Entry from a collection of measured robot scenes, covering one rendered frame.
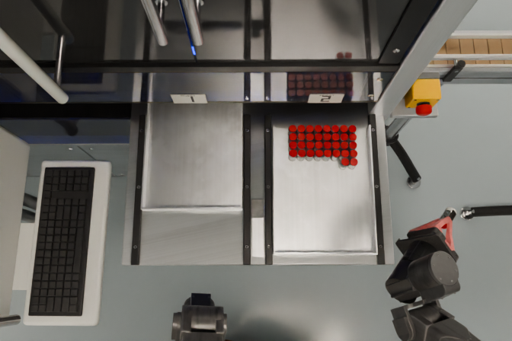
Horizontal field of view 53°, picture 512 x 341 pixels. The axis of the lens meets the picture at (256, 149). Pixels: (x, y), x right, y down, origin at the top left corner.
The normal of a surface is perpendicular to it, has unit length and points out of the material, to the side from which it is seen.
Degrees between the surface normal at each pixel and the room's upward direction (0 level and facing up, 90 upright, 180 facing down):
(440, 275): 28
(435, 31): 90
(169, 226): 0
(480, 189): 0
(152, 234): 0
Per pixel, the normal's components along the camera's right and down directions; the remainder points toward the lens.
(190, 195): 0.00, -0.25
